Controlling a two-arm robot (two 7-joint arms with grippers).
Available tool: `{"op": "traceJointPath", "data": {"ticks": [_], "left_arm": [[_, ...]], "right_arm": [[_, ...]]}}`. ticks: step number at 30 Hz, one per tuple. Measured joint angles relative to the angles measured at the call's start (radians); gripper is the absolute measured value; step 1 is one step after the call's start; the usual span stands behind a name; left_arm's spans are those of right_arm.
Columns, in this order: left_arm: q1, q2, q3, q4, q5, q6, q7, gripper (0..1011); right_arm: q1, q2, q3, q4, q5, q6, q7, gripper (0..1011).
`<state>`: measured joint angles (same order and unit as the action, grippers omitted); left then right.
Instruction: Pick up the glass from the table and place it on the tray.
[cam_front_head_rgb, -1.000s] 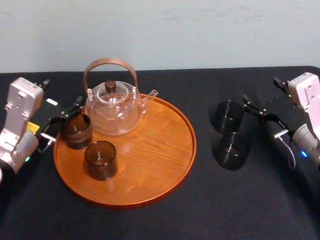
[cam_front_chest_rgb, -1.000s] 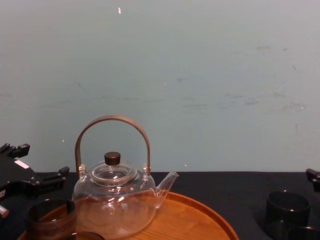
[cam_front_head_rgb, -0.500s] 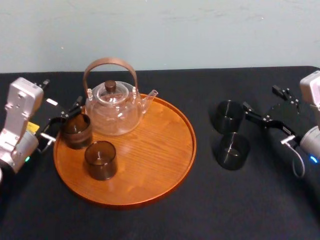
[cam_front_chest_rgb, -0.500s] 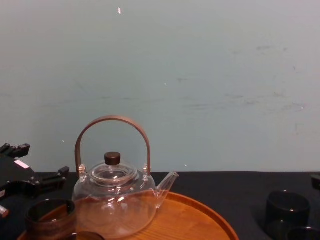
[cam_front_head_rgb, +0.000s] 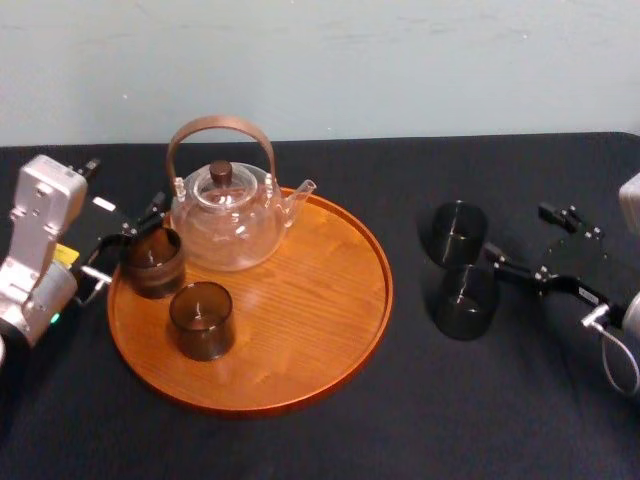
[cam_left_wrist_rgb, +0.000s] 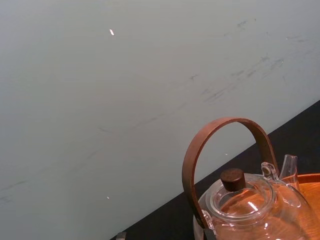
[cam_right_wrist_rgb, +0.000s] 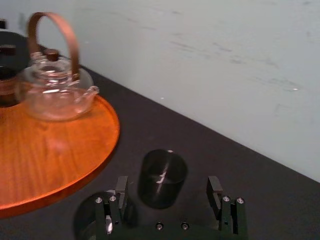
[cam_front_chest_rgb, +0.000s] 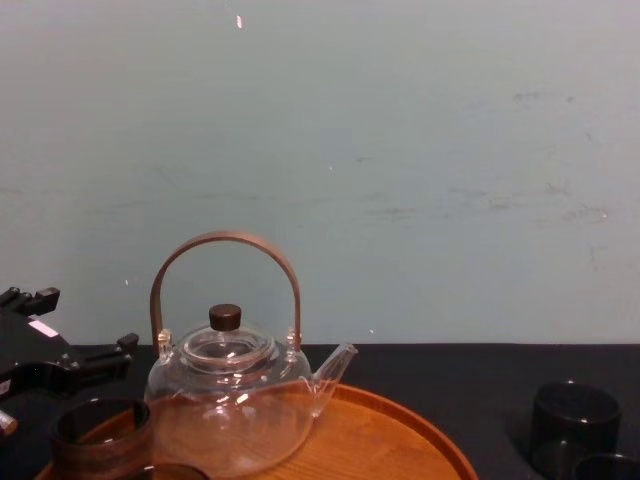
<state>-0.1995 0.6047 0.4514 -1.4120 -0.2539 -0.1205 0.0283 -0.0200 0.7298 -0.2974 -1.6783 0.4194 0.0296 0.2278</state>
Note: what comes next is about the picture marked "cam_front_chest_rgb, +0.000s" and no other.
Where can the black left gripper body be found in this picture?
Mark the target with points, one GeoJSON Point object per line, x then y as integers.
{"type": "Point", "coordinates": [35, 357]}

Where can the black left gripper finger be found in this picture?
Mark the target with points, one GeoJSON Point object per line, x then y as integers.
{"type": "Point", "coordinates": [42, 301]}
{"type": "Point", "coordinates": [102, 359]}

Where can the round wooden tray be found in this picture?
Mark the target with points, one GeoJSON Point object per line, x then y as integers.
{"type": "Point", "coordinates": [375, 440]}

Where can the glass cup with wooden sleeve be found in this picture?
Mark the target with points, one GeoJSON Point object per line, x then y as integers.
{"type": "Point", "coordinates": [100, 457]}
{"type": "Point", "coordinates": [175, 473]}

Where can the glass lid with dark knob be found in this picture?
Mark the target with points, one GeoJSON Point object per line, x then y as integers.
{"type": "Point", "coordinates": [224, 317]}

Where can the black table cloth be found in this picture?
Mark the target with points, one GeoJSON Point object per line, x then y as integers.
{"type": "Point", "coordinates": [450, 372]}

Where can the dark glass cup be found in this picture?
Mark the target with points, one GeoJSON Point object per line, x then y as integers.
{"type": "Point", "coordinates": [570, 430]}
{"type": "Point", "coordinates": [607, 469]}

